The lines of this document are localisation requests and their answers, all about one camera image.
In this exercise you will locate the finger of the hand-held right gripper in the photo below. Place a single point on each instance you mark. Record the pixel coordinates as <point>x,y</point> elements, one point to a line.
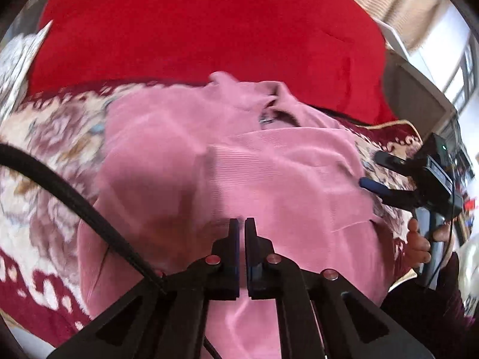
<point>374,187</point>
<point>393,161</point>

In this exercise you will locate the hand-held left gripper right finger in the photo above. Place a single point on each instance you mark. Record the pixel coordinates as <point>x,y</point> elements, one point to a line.
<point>250,248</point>

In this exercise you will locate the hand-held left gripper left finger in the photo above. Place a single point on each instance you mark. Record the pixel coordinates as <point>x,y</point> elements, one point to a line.
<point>234,248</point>

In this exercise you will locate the person's right forearm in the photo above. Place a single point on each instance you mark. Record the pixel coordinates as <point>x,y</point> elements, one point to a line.
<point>430,314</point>

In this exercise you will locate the person's right hand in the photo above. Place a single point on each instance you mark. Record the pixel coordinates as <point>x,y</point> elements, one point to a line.
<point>417,245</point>

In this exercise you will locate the grey furniture panel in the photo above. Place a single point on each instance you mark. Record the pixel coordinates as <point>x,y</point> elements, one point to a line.
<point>411,89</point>

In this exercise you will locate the window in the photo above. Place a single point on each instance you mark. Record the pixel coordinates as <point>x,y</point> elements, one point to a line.
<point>464,74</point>

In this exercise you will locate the beige curtain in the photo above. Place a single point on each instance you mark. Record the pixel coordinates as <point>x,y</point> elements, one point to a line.
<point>393,3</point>

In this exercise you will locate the floral plush blanket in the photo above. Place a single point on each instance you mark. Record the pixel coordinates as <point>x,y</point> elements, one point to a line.
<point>37,194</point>

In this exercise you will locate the red pillow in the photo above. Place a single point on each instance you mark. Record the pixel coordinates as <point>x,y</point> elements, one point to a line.
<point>187,26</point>

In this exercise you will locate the white crackle-patterned cloth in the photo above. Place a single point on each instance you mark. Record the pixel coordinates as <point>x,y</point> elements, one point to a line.
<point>18,63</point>

